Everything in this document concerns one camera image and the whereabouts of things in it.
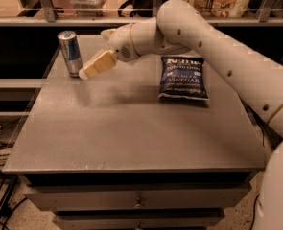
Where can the silver blue redbull can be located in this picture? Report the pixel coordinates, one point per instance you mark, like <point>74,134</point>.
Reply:
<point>70,49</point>

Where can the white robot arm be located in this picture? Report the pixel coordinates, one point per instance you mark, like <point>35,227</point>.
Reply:
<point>258,80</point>

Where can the lower grey cabinet drawer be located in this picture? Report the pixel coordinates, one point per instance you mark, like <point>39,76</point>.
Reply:
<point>139,220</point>

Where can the grey cabinet drawer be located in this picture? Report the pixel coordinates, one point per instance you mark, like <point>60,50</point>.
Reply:
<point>139,220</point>
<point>136,197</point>

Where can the grey metal shelf rail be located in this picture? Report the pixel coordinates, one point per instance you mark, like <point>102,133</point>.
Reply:
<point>61,13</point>

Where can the blue potato chips bag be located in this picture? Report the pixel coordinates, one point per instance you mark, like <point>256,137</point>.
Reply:
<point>182,78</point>

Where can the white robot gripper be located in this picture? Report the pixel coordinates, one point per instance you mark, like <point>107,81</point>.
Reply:
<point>120,44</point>

